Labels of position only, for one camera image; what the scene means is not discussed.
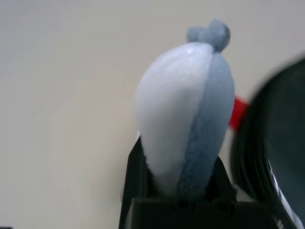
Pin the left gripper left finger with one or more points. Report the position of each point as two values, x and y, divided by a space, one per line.
135 171

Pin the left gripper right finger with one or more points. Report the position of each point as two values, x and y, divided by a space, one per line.
222 186

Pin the black red paddle case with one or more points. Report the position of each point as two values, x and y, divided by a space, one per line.
274 131

